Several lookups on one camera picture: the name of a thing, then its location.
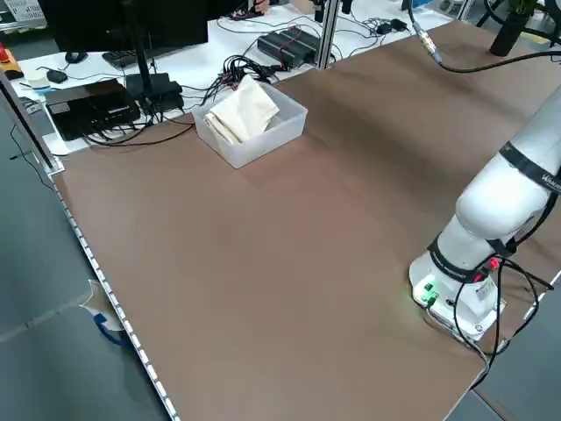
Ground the dark red cable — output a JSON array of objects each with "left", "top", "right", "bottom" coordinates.
[{"left": 87, "top": 122, "right": 196, "bottom": 148}]

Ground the white tape roll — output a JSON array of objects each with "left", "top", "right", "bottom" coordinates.
[{"left": 24, "top": 72, "right": 50, "bottom": 93}]

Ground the aluminium frame post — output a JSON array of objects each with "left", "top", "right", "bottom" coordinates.
[{"left": 316, "top": 0, "right": 342, "bottom": 71}]

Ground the white blue paper bag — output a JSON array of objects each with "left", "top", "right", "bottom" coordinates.
[{"left": 80, "top": 279, "right": 132, "bottom": 347}]

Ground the black vase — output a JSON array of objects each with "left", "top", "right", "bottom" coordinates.
[{"left": 489, "top": 11, "right": 529, "bottom": 57}]

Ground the aluminium side rail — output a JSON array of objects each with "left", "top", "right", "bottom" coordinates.
[{"left": 0, "top": 69, "right": 65, "bottom": 176}]

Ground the black monitor stand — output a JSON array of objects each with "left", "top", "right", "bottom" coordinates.
[{"left": 124, "top": 25, "right": 184, "bottom": 113}]

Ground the clear plastic box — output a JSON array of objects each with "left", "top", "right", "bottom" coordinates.
[{"left": 191, "top": 82, "right": 309, "bottom": 170}]

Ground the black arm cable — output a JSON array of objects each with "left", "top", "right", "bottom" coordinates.
[
  {"left": 405, "top": 0, "right": 561, "bottom": 75},
  {"left": 453, "top": 144, "right": 561, "bottom": 367}
]

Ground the red emergency stop button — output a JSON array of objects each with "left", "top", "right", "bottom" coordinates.
[{"left": 0, "top": 43, "right": 22, "bottom": 80}]

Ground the black keyboard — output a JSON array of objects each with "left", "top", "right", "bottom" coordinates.
[{"left": 101, "top": 46, "right": 154, "bottom": 68}]

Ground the black computer monitor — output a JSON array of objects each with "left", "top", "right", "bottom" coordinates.
[{"left": 37, "top": 0, "right": 209, "bottom": 56}]

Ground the black finned power supply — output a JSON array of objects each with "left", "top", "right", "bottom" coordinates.
[{"left": 257, "top": 25, "right": 322, "bottom": 71}]

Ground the cream tablecloth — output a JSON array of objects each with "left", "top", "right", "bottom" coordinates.
[{"left": 203, "top": 74, "right": 281, "bottom": 145}]

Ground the black flat electronics box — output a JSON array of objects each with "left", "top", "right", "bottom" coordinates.
[{"left": 45, "top": 77, "right": 142, "bottom": 142}]

